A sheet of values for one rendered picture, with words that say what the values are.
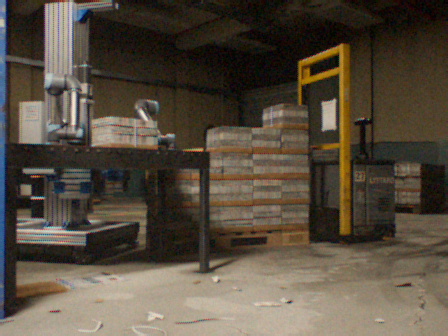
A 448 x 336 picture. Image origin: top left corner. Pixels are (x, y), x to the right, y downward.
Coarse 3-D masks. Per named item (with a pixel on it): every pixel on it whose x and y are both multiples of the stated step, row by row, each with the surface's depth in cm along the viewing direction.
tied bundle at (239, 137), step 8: (216, 128) 417; (224, 128) 404; (232, 128) 407; (240, 128) 410; (248, 128) 414; (208, 136) 433; (216, 136) 416; (224, 136) 404; (232, 136) 408; (240, 136) 411; (248, 136) 414; (208, 144) 433; (216, 144) 416; (224, 144) 404; (232, 144) 407; (240, 144) 410; (248, 144) 414; (224, 152) 404
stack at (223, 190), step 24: (216, 168) 401; (240, 168) 410; (264, 168) 419; (168, 192) 383; (192, 192) 391; (216, 192) 400; (240, 192) 409; (264, 192) 419; (168, 216) 384; (192, 216) 392; (216, 216) 401; (240, 216) 409; (264, 216) 418; (168, 240) 383; (192, 240) 391; (216, 240) 400
